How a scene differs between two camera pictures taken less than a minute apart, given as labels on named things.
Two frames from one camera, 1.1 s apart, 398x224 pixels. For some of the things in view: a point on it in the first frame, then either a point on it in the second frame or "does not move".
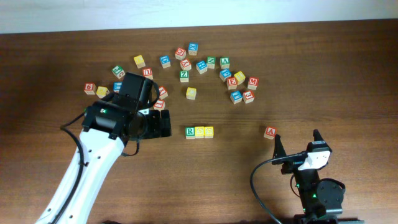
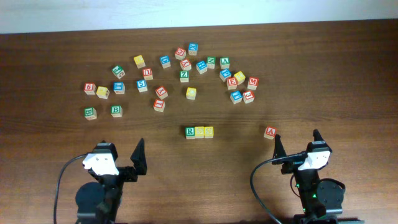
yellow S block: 199,132 does not move
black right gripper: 279,150 does not move
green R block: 190,132 does not move
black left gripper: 156,123 -> 125,173
